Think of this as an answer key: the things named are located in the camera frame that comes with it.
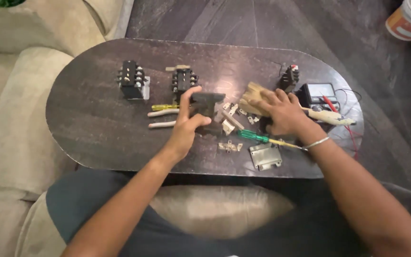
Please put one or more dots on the black contactor housing part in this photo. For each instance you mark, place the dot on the black contactor housing part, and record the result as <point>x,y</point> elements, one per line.
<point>209,103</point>

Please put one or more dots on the grey metal plate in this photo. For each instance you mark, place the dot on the grey metal plate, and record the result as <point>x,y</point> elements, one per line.
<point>265,156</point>

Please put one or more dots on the small black contactor red tip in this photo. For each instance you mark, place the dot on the small black contactor red tip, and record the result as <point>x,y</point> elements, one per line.
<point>289,79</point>

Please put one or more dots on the beige sofa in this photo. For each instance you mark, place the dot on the beige sofa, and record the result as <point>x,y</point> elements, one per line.
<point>13,114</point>

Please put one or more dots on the white plastic block piece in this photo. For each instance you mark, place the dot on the white plastic block piece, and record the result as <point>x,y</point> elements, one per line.
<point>228,127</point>

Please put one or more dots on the small metal contact piece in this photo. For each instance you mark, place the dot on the small metal contact piece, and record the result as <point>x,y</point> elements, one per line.
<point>253,119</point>
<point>231,108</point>

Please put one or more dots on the red multimeter probe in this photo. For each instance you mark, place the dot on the red multimeter probe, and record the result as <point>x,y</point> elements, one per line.
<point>329,103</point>

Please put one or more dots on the person's left hand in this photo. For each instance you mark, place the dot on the person's left hand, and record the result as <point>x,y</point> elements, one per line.
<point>182,128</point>

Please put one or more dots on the orange and white bucket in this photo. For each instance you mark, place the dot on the orange and white bucket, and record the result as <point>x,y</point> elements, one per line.
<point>405,19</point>

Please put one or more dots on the silver wrist bangle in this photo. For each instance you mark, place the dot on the silver wrist bangle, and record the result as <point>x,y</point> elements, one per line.
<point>316,142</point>

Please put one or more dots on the person's right hand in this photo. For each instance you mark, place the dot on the person's right hand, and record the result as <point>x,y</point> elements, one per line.
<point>287,116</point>

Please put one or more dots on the person's dark shorts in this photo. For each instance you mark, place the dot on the person's dark shorts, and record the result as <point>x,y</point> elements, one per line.
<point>84,200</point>

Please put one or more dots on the black analog multimeter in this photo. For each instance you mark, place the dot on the black analog multimeter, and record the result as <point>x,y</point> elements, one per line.
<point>318,94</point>

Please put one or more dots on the green round object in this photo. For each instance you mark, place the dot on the green round object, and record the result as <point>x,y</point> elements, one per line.
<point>7,2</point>

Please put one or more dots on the black contactor with metal bracket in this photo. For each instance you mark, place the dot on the black contactor with metal bracket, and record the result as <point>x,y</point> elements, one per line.
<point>131,80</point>

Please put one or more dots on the brass contact strip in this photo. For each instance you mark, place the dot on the brass contact strip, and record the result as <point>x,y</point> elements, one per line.
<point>228,146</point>

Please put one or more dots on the black contactor with beige lever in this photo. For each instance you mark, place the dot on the black contactor with beige lever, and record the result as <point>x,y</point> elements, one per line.
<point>183,81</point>

